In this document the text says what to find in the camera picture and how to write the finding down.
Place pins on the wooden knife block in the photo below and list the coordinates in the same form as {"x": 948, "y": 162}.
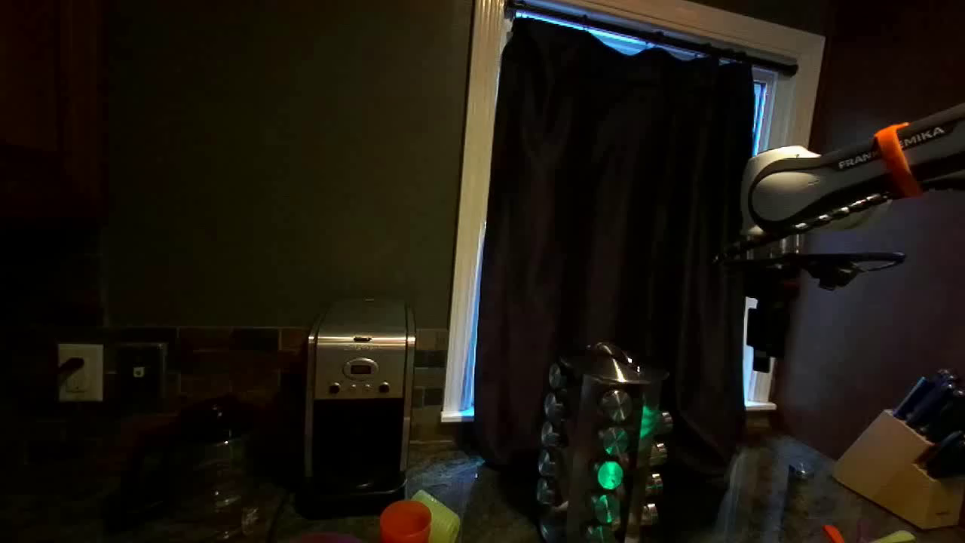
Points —
{"x": 885, "y": 466}

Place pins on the orange plastic utensil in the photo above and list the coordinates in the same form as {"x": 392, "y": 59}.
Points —
{"x": 834, "y": 535}

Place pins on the dark window curtain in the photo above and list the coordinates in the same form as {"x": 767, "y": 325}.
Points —
{"x": 609, "y": 216}

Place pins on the light green plastic cup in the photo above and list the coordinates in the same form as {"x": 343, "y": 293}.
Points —
{"x": 434, "y": 519}

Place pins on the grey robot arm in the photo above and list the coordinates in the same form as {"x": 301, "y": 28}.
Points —
{"x": 790, "y": 190}

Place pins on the stainless steel coffee maker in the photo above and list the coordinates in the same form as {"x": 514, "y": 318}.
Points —
{"x": 357, "y": 407}

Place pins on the orange plastic cup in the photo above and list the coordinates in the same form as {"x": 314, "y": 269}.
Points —
{"x": 404, "y": 524}

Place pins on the dark wall switch plate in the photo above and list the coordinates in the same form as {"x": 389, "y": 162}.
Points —
{"x": 140, "y": 372}

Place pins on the white wall outlet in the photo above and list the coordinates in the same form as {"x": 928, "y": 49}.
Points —
{"x": 79, "y": 372}

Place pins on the steel spice rack carousel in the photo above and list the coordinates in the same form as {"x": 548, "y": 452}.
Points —
{"x": 599, "y": 470}

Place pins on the white window frame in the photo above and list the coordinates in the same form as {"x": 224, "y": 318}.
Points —
{"x": 786, "y": 121}

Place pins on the clear glass jar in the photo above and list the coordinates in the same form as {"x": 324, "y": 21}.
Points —
{"x": 195, "y": 476}

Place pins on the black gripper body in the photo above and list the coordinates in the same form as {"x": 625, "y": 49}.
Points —
{"x": 769, "y": 277}

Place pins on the blue handled knives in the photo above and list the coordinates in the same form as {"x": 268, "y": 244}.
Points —
{"x": 936, "y": 410}

